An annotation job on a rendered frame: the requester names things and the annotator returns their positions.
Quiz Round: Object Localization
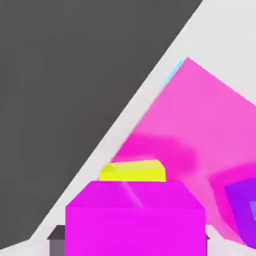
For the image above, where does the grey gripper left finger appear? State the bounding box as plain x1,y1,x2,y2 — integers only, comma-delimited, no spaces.
0,224,67,256

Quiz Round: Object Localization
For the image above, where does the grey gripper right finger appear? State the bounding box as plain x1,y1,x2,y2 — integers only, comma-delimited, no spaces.
204,224,256,256

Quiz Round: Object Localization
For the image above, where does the small magenta cube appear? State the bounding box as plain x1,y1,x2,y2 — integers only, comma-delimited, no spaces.
65,180,207,256

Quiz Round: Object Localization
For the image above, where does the small purple cube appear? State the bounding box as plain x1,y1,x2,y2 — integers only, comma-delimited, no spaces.
223,177,256,249

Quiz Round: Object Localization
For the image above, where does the small yellow cube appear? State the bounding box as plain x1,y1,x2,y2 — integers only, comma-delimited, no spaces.
98,159,167,183

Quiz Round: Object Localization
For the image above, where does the large pink box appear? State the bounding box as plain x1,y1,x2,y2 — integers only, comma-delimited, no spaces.
110,56,256,246

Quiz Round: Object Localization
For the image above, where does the large cyan box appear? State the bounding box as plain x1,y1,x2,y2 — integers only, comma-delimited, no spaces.
161,59,184,89

